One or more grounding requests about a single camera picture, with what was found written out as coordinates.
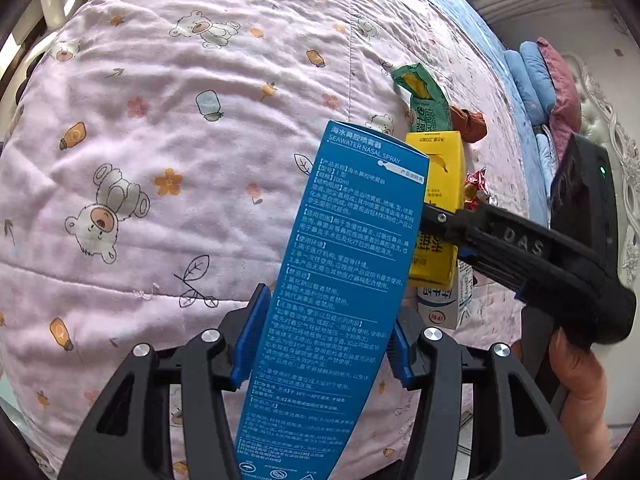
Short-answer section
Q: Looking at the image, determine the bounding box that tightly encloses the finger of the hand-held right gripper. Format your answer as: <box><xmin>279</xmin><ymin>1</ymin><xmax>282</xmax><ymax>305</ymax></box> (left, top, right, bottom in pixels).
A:
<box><xmin>457</xmin><ymin>245</ymin><xmax>527</xmax><ymax>306</ymax></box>
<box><xmin>419</xmin><ymin>201</ymin><xmax>493</xmax><ymax>248</ymax></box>

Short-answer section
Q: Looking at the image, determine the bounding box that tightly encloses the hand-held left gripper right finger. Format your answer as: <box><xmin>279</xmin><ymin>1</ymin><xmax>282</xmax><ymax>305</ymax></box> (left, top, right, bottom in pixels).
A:
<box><xmin>390</xmin><ymin>310</ymin><xmax>583</xmax><ymax>480</ymax></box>

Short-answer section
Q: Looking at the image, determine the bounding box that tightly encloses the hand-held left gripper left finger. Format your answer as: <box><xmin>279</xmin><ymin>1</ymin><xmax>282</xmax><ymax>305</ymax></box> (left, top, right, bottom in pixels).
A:
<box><xmin>57</xmin><ymin>284</ymin><xmax>273</xmax><ymax>480</ymax></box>

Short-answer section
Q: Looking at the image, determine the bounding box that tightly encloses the yellow drink carton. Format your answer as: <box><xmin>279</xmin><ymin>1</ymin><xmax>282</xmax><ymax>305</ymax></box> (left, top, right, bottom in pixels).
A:
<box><xmin>404</xmin><ymin>130</ymin><xmax>467</xmax><ymax>288</ymax></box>

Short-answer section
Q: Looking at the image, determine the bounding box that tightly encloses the blue printed cardboard box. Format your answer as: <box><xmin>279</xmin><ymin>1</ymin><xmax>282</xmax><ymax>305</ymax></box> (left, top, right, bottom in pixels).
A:
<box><xmin>235</xmin><ymin>120</ymin><xmax>431</xmax><ymax>480</ymax></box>

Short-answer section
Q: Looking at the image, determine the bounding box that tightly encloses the green snack packet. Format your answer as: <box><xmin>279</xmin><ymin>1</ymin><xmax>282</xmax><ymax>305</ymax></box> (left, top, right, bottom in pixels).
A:
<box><xmin>391</xmin><ymin>62</ymin><xmax>453</xmax><ymax>138</ymax></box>

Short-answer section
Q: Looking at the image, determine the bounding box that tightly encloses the person's right hand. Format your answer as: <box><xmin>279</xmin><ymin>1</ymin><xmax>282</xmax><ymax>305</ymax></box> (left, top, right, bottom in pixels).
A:
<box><xmin>554</xmin><ymin>331</ymin><xmax>615</xmax><ymax>467</ymax></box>

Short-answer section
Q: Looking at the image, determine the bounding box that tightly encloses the red silver candy wrapper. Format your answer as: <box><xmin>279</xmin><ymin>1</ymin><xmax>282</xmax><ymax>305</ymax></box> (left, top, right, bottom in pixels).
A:
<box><xmin>462</xmin><ymin>167</ymin><xmax>498</xmax><ymax>211</ymax></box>

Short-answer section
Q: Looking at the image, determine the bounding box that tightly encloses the white milk carton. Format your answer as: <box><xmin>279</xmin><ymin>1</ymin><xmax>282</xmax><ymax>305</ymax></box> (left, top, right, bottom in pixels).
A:
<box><xmin>416</xmin><ymin>260</ymin><xmax>475</xmax><ymax>331</ymax></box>

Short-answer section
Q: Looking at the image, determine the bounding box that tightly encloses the blue bed sheet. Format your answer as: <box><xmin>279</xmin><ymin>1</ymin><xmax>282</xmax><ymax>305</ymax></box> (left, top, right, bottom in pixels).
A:
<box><xmin>425</xmin><ymin>0</ymin><xmax>553</xmax><ymax>221</ymax></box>

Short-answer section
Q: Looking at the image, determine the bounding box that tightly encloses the grey tufted headboard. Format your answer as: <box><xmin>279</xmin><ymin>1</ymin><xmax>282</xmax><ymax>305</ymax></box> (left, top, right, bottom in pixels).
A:
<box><xmin>565</xmin><ymin>52</ymin><xmax>640</xmax><ymax>286</ymax></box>

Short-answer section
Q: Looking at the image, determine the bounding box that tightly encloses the blue pillow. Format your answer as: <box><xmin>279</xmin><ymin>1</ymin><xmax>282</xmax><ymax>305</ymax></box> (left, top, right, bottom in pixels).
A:
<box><xmin>504</xmin><ymin>50</ymin><xmax>543</xmax><ymax>127</ymax></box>
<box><xmin>520</xmin><ymin>41</ymin><xmax>562</xmax><ymax>127</ymax></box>

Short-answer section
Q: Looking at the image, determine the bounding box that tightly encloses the mauve pillow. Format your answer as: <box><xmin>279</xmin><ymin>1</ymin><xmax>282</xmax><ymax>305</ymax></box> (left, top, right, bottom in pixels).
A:
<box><xmin>536</xmin><ymin>36</ymin><xmax>584</xmax><ymax>137</ymax></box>

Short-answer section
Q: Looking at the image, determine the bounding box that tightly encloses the pink bear printed quilt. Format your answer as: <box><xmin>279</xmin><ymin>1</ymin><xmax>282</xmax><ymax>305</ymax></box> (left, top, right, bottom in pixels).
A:
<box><xmin>0</xmin><ymin>0</ymin><xmax>551</xmax><ymax>480</ymax></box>

